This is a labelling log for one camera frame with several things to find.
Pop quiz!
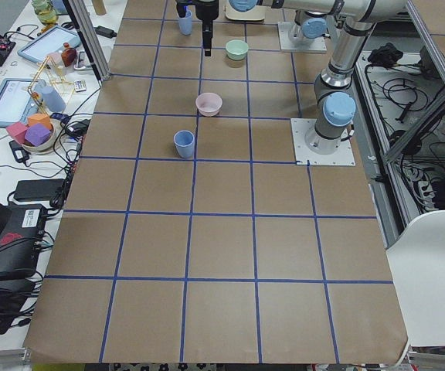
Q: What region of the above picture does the blue tablet near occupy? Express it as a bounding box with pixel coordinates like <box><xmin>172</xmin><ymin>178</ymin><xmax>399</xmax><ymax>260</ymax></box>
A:
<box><xmin>0</xmin><ymin>78</ymin><xmax>38</xmax><ymax>128</ymax></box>

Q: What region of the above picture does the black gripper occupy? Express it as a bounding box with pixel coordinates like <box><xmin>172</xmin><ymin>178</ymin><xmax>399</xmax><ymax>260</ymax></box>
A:
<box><xmin>194</xmin><ymin>0</ymin><xmax>219</xmax><ymax>57</ymax></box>

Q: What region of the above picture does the green bowl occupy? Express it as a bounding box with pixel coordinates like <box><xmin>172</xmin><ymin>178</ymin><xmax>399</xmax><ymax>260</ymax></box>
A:
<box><xmin>225</xmin><ymin>39</ymin><xmax>249</xmax><ymax>61</ymax></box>

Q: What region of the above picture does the brown bottle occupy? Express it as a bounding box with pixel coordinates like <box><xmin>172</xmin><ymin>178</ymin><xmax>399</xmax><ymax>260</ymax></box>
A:
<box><xmin>61</xmin><ymin>43</ymin><xmax>77</xmax><ymax>67</ymax></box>

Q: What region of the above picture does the blue tablet far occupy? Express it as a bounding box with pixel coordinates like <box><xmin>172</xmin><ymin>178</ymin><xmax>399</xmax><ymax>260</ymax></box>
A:
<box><xmin>17</xmin><ymin>26</ymin><xmax>81</xmax><ymax>63</ymax></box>

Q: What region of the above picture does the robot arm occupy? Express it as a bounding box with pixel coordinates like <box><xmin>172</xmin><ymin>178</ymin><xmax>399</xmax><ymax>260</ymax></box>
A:
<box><xmin>176</xmin><ymin>1</ymin><xmax>328</xmax><ymax>56</ymax></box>
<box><xmin>230</xmin><ymin>0</ymin><xmax>406</xmax><ymax>141</ymax></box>

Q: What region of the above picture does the white chair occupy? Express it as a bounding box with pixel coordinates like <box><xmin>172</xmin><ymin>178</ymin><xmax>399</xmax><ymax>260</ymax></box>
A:
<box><xmin>387</xmin><ymin>210</ymin><xmax>445</xmax><ymax>347</ymax></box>

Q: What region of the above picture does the blue tablet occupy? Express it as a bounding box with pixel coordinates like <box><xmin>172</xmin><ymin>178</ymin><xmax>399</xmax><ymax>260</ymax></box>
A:
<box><xmin>17</xmin><ymin>26</ymin><xmax>81</xmax><ymax>63</ymax></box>
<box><xmin>0</xmin><ymin>78</ymin><xmax>38</xmax><ymax>128</ymax></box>

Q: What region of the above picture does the black computer box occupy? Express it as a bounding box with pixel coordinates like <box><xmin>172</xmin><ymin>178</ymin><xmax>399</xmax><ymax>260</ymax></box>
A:
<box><xmin>0</xmin><ymin>203</ymin><xmax>46</xmax><ymax>281</ymax></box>

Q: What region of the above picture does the black power adapter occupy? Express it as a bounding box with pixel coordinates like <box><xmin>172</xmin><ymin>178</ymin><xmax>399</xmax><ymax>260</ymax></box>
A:
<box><xmin>13</xmin><ymin>179</ymin><xmax>64</xmax><ymax>202</ymax></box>

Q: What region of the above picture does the aluminium frame post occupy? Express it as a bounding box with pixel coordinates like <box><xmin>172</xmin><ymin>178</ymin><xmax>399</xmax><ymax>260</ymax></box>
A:
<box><xmin>63</xmin><ymin>0</ymin><xmax>110</xmax><ymax>81</ymax></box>

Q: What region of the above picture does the blue cup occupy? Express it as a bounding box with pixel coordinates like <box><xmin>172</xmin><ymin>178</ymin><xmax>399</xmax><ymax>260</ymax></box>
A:
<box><xmin>178</xmin><ymin>9</ymin><xmax>192</xmax><ymax>36</ymax></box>
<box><xmin>173</xmin><ymin>130</ymin><xmax>195</xmax><ymax>158</ymax></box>

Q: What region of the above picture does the pink bowl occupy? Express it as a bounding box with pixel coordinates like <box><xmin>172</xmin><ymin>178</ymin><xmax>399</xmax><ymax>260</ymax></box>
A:
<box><xmin>195</xmin><ymin>92</ymin><xmax>223</xmax><ymax>117</ymax></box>

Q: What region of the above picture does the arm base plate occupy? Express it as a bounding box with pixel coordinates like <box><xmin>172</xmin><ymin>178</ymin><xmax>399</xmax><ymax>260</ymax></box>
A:
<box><xmin>290</xmin><ymin>118</ymin><xmax>355</xmax><ymax>166</ymax></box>
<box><xmin>278</xmin><ymin>22</ymin><xmax>327</xmax><ymax>54</ymax></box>

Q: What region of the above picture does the bowl of foam blocks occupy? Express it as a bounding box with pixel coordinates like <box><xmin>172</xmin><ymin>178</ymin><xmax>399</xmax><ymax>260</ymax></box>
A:
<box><xmin>6</xmin><ymin>114</ymin><xmax>56</xmax><ymax>154</ymax></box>

